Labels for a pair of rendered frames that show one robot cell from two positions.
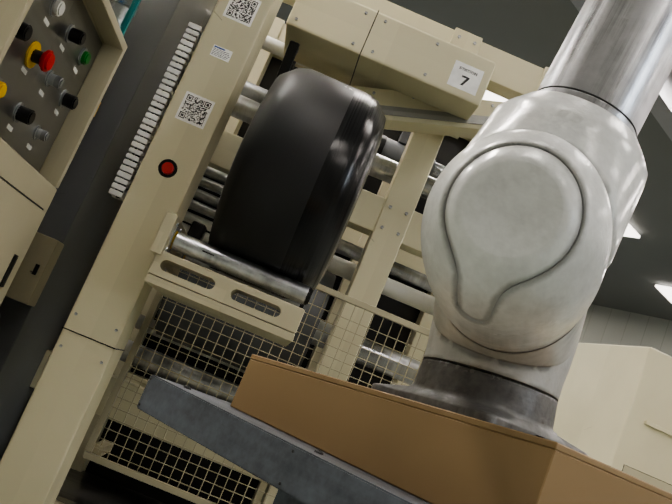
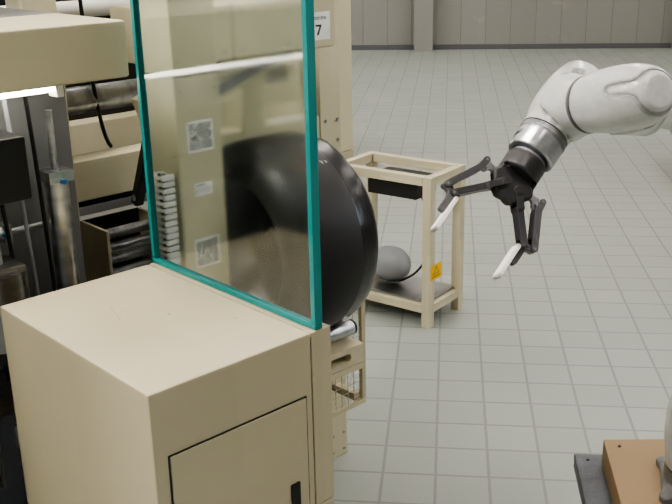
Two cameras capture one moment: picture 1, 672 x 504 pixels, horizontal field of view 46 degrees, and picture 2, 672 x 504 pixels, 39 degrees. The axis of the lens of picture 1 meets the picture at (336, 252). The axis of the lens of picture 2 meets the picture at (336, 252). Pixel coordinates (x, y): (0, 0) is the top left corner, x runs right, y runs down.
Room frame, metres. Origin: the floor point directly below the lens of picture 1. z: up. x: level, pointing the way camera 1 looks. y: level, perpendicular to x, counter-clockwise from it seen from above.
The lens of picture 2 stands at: (-0.06, 1.67, 1.98)
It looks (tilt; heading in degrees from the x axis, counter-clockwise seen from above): 19 degrees down; 320
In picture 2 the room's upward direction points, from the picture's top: 1 degrees counter-clockwise
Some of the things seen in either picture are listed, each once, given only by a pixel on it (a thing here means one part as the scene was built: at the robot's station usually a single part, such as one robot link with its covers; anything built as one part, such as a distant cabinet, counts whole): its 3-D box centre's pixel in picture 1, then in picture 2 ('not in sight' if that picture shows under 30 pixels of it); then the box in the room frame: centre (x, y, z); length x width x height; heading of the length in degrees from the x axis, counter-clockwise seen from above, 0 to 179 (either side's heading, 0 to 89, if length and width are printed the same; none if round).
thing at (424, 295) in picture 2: not in sight; (398, 236); (3.42, -1.73, 0.40); 0.60 x 0.35 x 0.80; 13
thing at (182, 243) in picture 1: (240, 267); (306, 344); (1.81, 0.19, 0.90); 0.35 x 0.05 x 0.05; 92
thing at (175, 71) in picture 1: (159, 111); not in sight; (1.89, 0.54, 1.19); 0.05 x 0.04 x 0.48; 2
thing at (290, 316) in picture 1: (227, 292); (305, 366); (1.81, 0.19, 0.84); 0.36 x 0.09 x 0.06; 92
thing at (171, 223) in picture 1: (173, 246); not in sight; (1.95, 0.38, 0.90); 0.40 x 0.03 x 0.10; 2
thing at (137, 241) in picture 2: (194, 215); (128, 267); (2.33, 0.43, 1.05); 0.20 x 0.15 x 0.30; 92
